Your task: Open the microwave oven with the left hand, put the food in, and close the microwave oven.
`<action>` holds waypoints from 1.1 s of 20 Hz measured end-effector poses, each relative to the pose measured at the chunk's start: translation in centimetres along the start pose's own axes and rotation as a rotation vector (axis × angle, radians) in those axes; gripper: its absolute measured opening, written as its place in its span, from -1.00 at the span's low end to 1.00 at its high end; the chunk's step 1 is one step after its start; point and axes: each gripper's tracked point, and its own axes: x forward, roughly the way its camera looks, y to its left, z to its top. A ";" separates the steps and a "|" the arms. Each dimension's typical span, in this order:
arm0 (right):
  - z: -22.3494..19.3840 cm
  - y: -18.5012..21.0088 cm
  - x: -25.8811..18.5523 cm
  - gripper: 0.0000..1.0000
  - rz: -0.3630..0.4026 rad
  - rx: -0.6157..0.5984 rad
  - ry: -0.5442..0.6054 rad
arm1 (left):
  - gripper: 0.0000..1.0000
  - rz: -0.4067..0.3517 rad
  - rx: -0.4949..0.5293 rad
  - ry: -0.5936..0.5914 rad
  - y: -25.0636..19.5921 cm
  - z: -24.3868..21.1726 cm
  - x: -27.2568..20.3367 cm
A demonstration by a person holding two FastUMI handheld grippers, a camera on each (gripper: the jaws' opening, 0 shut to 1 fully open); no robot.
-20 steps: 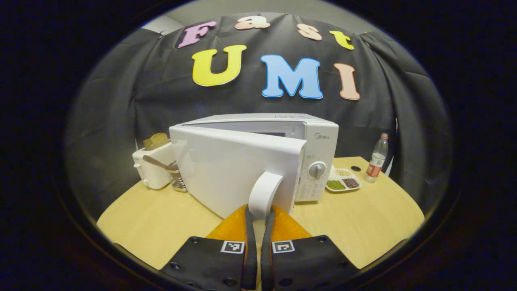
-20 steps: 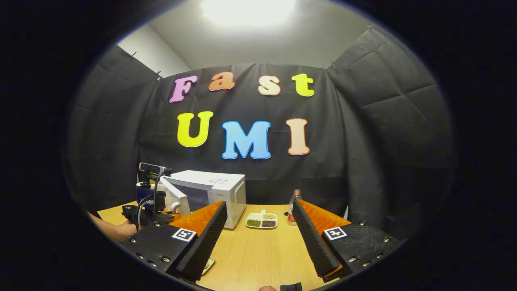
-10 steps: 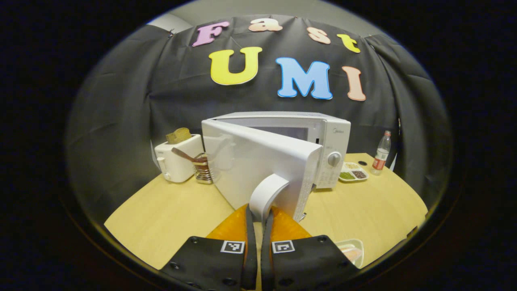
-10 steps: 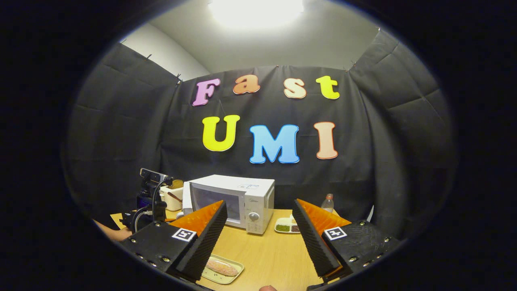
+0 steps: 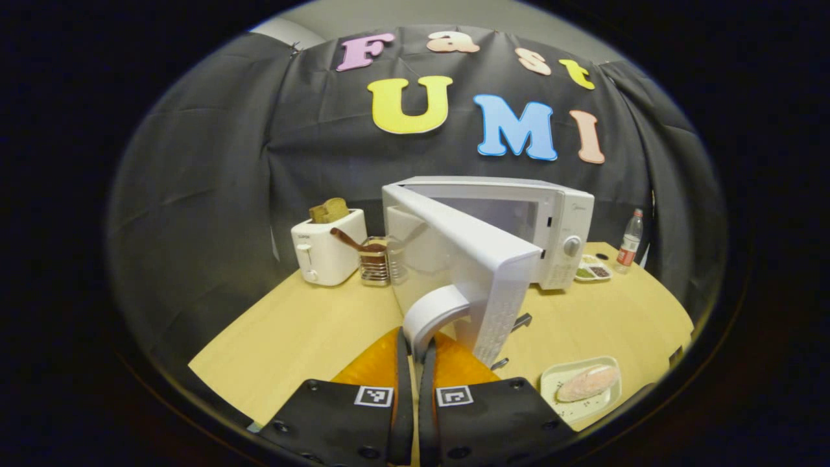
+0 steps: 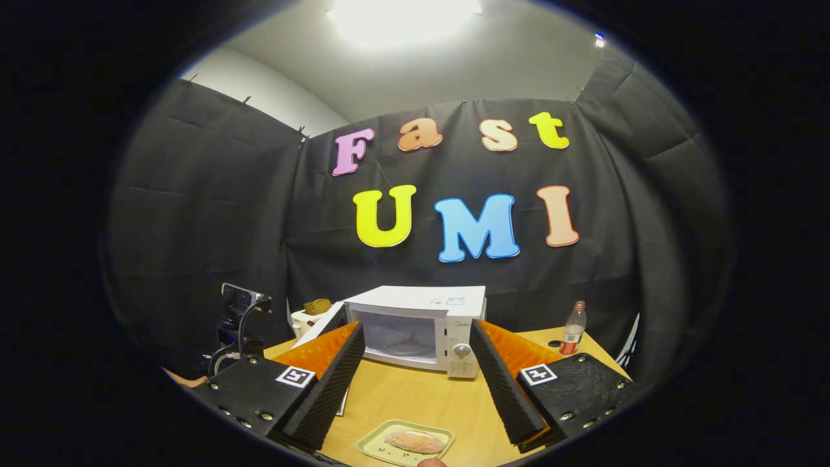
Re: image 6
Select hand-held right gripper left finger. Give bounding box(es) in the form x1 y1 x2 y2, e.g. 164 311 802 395
193 321 367 451

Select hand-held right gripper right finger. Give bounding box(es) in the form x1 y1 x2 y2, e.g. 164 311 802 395
468 319 633 453

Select breaded food patty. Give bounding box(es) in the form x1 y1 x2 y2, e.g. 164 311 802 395
385 429 447 455

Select white microwave oven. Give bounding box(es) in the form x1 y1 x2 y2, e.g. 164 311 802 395
292 285 487 380

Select white toaster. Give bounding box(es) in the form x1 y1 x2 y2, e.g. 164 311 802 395
290 308 326 339

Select pale green tray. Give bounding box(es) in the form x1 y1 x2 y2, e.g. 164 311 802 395
356 419 455 467

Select black backdrop cloth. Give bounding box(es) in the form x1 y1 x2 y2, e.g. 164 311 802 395
104 49 733 383

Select clear bottle with red label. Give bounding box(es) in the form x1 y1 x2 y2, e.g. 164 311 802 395
560 300 587 355

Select white board panel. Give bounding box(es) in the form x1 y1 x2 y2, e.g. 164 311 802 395
616 313 640 367

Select large ceiling light panel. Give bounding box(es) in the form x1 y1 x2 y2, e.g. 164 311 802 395
326 0 484 46

